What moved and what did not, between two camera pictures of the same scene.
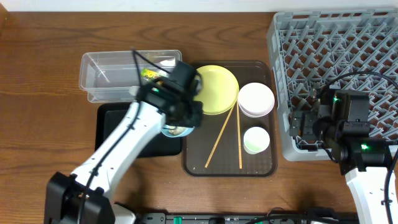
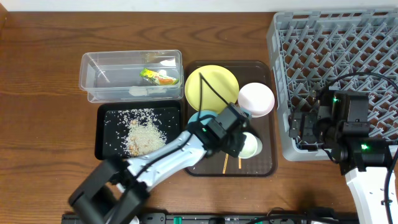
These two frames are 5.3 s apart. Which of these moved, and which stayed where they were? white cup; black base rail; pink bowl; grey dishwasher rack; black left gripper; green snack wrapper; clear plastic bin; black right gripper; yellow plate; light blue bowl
Moved: light blue bowl; white cup; black left gripper
Stayed: grey dishwasher rack; black right gripper; clear plastic bin; pink bowl; black base rail; yellow plate; green snack wrapper
